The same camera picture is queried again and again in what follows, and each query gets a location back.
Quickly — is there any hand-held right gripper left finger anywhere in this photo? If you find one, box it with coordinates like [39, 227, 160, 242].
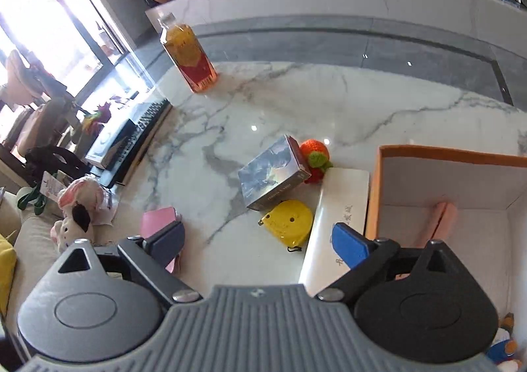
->
[57, 221, 203, 305]

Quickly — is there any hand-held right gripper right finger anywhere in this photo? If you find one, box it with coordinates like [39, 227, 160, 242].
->
[315, 222, 471, 304]

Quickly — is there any pink wallet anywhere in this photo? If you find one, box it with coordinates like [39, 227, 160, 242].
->
[140, 207, 184, 275]

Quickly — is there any yellow rounded case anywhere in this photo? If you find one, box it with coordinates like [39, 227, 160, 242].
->
[258, 199, 314, 253]

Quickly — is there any dark printed card box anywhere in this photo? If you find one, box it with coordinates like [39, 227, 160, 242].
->
[238, 134, 312, 211]

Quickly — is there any orange cardboard box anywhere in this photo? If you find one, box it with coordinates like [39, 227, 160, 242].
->
[364, 144, 527, 365]

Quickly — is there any small bear plush blue outfit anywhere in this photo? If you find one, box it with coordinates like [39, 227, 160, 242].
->
[486, 337, 518, 365]

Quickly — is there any white long box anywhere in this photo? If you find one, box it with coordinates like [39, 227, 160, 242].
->
[297, 167, 370, 298]

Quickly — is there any black keyboard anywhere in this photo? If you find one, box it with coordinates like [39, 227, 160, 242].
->
[95, 102, 174, 188]

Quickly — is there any pink white knitted plush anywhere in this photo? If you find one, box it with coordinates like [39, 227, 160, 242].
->
[58, 175, 114, 228]

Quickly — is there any orange red crocheted toy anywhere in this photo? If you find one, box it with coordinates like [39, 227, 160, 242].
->
[298, 139, 334, 185]

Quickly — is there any black white cow plush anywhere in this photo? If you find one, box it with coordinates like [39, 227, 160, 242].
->
[50, 203, 92, 254]

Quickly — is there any blue white small box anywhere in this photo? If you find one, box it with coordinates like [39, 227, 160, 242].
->
[84, 119, 136, 170]

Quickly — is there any black remote control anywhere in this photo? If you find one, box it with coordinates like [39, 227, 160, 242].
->
[105, 98, 173, 169]

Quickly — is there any white paper tag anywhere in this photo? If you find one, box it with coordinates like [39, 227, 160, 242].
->
[41, 172, 63, 205]

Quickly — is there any beige sofa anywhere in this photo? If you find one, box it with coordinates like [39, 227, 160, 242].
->
[0, 191, 71, 335]

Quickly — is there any red green feather toy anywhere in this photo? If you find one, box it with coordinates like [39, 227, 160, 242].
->
[82, 102, 114, 136]

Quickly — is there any yellow cushion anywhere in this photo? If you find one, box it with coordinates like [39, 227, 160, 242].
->
[0, 232, 18, 316]

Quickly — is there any pink dining chair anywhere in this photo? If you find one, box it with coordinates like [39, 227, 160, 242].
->
[12, 98, 71, 155]
[3, 49, 47, 108]

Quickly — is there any orange tea bottle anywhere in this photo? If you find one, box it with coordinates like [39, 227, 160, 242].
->
[157, 12, 218, 93]

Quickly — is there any glass balcony door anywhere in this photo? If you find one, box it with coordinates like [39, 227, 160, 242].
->
[0, 0, 143, 142]

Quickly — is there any green fabric strap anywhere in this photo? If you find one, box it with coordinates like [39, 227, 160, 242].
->
[16, 186, 47, 216]

